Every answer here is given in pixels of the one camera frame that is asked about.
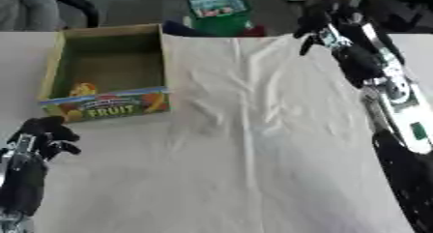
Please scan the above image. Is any green storage basket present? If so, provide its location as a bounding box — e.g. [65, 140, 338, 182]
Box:
[186, 0, 256, 38]

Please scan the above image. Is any person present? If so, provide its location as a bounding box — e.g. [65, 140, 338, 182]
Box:
[0, 0, 63, 32]

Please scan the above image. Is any black chair armrest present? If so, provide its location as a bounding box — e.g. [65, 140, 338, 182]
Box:
[45, 0, 101, 29]

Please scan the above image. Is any black chair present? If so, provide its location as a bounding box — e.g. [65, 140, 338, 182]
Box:
[375, 0, 433, 34]

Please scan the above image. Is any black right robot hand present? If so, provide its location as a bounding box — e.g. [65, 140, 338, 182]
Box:
[291, 0, 410, 90]

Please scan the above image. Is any tan cardboard box green inside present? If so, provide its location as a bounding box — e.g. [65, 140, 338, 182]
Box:
[37, 23, 173, 124]

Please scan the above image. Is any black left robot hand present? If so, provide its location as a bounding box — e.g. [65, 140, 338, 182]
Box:
[0, 115, 83, 218]

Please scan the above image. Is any dark blue bag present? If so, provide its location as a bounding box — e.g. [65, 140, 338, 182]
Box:
[160, 19, 212, 38]

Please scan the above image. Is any red object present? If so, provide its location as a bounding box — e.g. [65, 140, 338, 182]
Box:
[240, 24, 270, 38]

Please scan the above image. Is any yellow orange toy fruit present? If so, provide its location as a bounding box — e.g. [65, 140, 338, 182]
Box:
[68, 82, 101, 98]

